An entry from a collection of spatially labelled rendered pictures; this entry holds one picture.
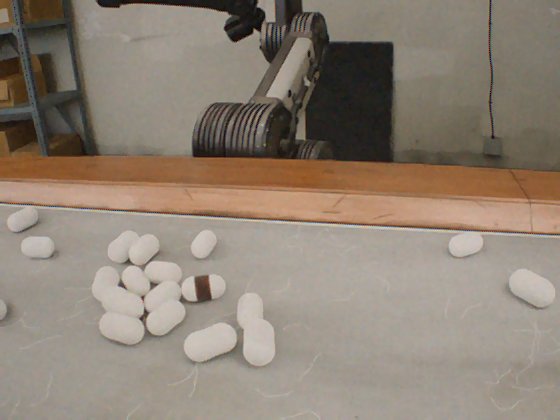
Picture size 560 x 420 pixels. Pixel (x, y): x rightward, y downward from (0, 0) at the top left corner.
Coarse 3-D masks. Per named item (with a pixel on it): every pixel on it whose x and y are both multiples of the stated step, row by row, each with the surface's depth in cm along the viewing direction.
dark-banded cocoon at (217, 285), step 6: (210, 276) 33; (216, 276) 33; (186, 282) 33; (192, 282) 32; (210, 282) 32; (216, 282) 33; (222, 282) 33; (186, 288) 32; (192, 288) 32; (210, 288) 32; (216, 288) 32; (222, 288) 33; (186, 294) 32; (192, 294) 32; (216, 294) 33; (222, 294) 33; (192, 300) 33
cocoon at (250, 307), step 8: (248, 296) 31; (256, 296) 31; (240, 304) 30; (248, 304) 30; (256, 304) 30; (240, 312) 30; (248, 312) 29; (256, 312) 29; (240, 320) 29; (248, 320) 29
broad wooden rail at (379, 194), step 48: (0, 192) 53; (48, 192) 51; (96, 192) 50; (144, 192) 48; (192, 192) 47; (240, 192) 46; (288, 192) 45; (336, 192) 44; (384, 192) 43; (432, 192) 43; (480, 192) 42; (528, 192) 42
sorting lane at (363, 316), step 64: (0, 256) 40; (64, 256) 40; (192, 256) 39; (256, 256) 39; (320, 256) 38; (384, 256) 38; (448, 256) 37; (512, 256) 36; (64, 320) 31; (192, 320) 31; (320, 320) 31; (384, 320) 30; (448, 320) 30; (512, 320) 29; (0, 384) 25; (64, 384) 25; (128, 384) 26; (192, 384) 26; (256, 384) 26; (320, 384) 25; (384, 384) 25; (448, 384) 24; (512, 384) 24
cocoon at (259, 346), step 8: (256, 320) 28; (264, 320) 28; (248, 328) 28; (256, 328) 27; (264, 328) 27; (272, 328) 28; (248, 336) 27; (256, 336) 27; (264, 336) 27; (272, 336) 27; (248, 344) 26; (256, 344) 26; (264, 344) 26; (272, 344) 27; (248, 352) 26; (256, 352) 26; (264, 352) 26; (272, 352) 26; (248, 360) 26; (256, 360) 26; (264, 360) 26
